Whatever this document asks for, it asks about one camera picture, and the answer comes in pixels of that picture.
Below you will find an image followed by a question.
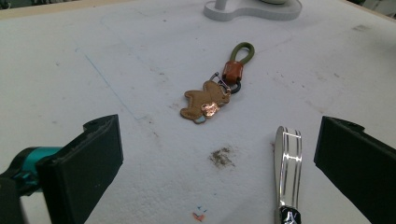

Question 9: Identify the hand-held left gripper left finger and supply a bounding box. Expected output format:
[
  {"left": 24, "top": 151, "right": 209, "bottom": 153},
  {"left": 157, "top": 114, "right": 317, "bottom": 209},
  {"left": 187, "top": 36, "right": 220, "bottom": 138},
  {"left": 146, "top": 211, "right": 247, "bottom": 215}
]
[{"left": 0, "top": 114, "right": 124, "bottom": 224}]

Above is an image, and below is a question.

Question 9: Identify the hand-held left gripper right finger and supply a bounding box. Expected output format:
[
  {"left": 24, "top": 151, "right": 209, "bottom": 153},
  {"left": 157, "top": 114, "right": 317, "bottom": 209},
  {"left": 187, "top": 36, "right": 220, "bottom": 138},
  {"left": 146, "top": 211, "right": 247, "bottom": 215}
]
[{"left": 313, "top": 116, "right": 396, "bottom": 224}]

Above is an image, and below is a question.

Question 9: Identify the brown bear keychain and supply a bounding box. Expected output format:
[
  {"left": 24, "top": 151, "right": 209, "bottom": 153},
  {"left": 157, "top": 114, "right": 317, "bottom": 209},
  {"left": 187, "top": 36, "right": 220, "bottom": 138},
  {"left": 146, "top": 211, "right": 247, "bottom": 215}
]
[{"left": 179, "top": 41, "right": 256, "bottom": 125}]

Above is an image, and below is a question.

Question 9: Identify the white stand base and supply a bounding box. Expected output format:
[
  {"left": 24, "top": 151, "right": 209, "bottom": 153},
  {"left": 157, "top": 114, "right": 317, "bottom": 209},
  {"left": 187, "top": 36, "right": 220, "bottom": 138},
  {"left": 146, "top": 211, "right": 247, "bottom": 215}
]
[{"left": 203, "top": 0, "right": 303, "bottom": 22}]

